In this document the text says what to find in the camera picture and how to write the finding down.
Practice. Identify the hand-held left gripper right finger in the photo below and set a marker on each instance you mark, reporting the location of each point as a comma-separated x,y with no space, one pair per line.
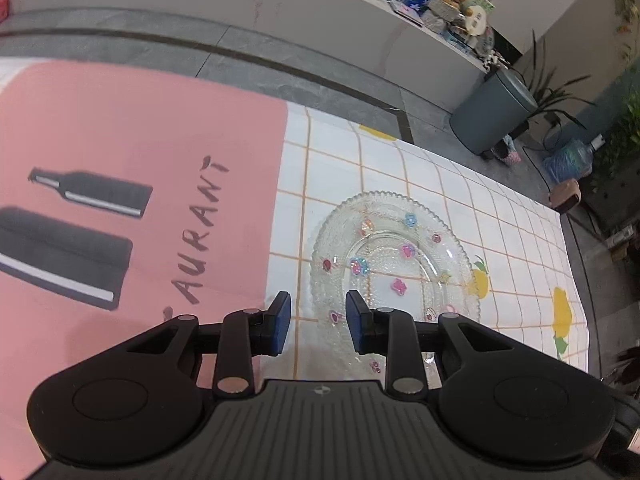
356,325

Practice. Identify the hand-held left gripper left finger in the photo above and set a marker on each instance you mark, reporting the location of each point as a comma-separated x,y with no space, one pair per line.
281,324

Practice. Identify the clear glass flower plate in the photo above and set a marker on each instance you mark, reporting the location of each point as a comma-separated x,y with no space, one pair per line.
390,250

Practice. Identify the white checked lemon tablecloth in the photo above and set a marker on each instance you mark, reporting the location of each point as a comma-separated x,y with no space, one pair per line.
500,220

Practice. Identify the pink printed table mat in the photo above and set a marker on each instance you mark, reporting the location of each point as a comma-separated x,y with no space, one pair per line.
150,125

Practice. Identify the pink small stool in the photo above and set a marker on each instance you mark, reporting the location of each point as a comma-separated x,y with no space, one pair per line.
566,195

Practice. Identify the grey round trash bin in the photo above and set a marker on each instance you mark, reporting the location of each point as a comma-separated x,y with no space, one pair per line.
490,110

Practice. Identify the blue water bottle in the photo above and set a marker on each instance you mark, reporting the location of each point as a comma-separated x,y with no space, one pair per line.
570,159

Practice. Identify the green long-leaf floor plant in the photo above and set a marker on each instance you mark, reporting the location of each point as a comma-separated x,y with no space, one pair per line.
547,92

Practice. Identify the white low counter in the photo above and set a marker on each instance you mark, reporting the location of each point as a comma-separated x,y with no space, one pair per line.
325,10

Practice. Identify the round white tag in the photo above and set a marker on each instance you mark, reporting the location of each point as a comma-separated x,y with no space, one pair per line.
476,18

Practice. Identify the pink plastic basket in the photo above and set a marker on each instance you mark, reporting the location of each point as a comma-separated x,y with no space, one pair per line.
2,6

